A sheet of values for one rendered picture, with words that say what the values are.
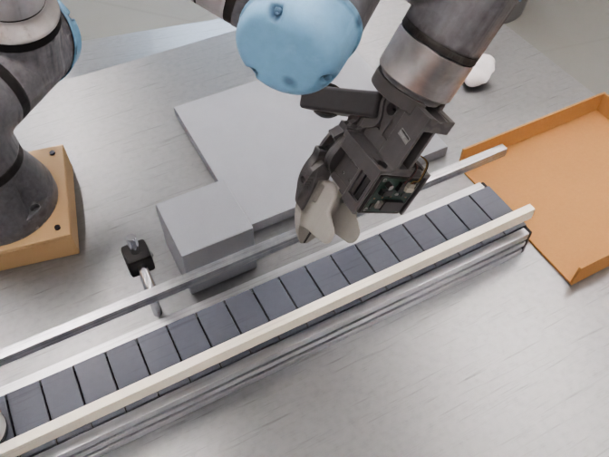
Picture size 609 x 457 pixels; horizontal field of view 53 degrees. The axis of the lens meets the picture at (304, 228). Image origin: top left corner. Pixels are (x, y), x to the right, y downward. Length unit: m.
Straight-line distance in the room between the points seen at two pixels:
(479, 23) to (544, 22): 2.51
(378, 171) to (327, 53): 0.17
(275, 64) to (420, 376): 0.49
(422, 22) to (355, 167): 0.14
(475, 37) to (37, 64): 0.56
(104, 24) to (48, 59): 2.10
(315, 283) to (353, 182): 0.25
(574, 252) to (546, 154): 0.20
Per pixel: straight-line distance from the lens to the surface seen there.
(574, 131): 1.15
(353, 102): 0.60
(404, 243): 0.84
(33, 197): 0.92
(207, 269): 0.72
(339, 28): 0.41
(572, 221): 1.00
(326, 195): 0.62
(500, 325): 0.86
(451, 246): 0.81
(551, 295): 0.91
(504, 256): 0.91
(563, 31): 3.02
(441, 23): 0.53
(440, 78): 0.55
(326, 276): 0.80
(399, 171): 0.57
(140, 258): 0.73
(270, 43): 0.42
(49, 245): 0.92
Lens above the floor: 1.54
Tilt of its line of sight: 51 degrees down
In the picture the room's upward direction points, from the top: straight up
